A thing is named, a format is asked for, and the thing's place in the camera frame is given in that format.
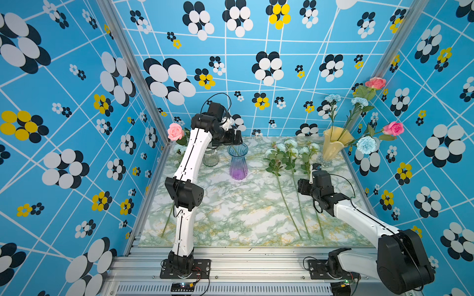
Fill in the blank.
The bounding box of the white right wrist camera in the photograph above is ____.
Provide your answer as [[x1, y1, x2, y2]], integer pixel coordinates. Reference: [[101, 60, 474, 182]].
[[311, 163, 322, 175]]

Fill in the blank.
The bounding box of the purple blue glass vase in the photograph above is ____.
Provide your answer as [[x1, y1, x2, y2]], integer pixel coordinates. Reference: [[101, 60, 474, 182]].
[[228, 144, 248, 180]]

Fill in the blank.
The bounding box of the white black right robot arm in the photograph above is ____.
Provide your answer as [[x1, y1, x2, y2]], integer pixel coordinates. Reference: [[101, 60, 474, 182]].
[[297, 170, 435, 295]]

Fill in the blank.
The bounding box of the clear ribbed glass vase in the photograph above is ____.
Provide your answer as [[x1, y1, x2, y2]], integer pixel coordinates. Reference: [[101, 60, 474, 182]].
[[202, 148, 220, 167]]

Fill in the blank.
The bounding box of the small green circuit board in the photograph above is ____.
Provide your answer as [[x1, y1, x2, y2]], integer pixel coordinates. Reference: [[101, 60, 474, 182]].
[[170, 282, 195, 294]]

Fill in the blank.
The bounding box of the pink rose stem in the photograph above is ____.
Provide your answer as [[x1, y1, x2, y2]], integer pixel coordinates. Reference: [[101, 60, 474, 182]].
[[167, 123, 190, 146]]

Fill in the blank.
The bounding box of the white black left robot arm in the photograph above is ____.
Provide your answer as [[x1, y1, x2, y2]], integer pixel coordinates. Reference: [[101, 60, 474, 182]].
[[164, 102, 243, 277]]

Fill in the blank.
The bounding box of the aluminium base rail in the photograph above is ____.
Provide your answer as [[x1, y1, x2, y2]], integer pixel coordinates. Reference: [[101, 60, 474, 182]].
[[102, 247, 390, 296]]

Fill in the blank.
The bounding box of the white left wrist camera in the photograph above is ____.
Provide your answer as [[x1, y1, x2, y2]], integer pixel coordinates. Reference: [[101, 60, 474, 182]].
[[220, 117, 234, 131]]

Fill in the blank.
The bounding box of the yellow fluted glass vase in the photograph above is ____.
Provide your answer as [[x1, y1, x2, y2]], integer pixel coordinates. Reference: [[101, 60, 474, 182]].
[[322, 127, 354, 162]]

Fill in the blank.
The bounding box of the white blue flower stem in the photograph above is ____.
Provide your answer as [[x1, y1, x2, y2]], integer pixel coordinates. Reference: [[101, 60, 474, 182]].
[[264, 142, 302, 239]]

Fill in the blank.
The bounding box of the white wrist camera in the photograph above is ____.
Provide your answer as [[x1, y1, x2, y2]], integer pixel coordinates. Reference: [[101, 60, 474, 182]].
[[311, 163, 322, 175], [220, 117, 234, 131]]

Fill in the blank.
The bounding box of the pink and blue flower bunch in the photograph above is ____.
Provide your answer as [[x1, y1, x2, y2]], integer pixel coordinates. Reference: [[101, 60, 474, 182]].
[[323, 76, 405, 155]]

